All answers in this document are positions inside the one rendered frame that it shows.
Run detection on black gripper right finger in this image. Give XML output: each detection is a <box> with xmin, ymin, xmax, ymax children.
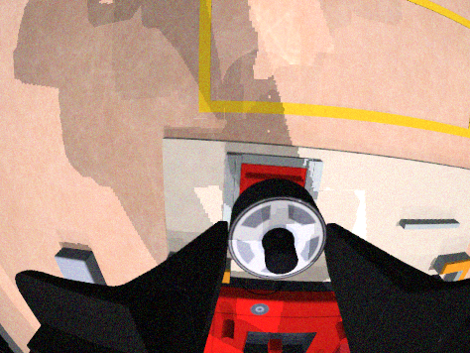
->
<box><xmin>323</xmin><ymin>223</ymin><xmax>470</xmax><ymax>353</ymax></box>

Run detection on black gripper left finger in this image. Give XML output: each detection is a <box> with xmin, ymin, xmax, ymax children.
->
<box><xmin>15</xmin><ymin>221</ymin><xmax>228</xmax><ymax>353</ymax></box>

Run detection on yellow rectangular outline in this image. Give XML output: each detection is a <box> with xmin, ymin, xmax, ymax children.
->
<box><xmin>198</xmin><ymin>0</ymin><xmax>470</xmax><ymax>138</ymax></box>

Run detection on black wheel with grey hub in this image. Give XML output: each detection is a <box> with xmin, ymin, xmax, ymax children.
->
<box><xmin>228</xmin><ymin>177</ymin><xmax>327</xmax><ymax>280</ymax></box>

